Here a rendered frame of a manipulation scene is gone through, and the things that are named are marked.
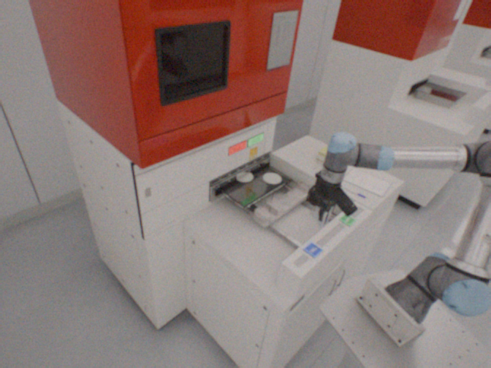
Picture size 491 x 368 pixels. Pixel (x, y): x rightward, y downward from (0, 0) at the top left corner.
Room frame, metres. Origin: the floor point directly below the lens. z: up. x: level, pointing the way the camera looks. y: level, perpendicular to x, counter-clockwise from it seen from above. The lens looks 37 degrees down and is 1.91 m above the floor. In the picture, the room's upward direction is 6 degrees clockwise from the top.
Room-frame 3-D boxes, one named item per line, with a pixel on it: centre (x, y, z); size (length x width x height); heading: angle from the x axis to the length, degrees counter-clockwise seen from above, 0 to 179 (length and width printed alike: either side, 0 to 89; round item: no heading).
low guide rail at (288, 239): (1.13, -0.12, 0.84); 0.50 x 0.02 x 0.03; 48
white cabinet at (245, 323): (1.25, -0.29, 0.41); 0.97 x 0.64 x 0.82; 138
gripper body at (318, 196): (0.88, -0.28, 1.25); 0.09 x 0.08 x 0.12; 48
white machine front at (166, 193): (1.26, 0.14, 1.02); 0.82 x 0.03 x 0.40; 138
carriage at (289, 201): (1.23, -0.21, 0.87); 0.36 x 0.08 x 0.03; 138
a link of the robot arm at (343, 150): (0.88, -0.29, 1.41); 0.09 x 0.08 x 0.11; 85
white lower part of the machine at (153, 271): (1.49, 0.39, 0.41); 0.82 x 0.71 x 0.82; 138
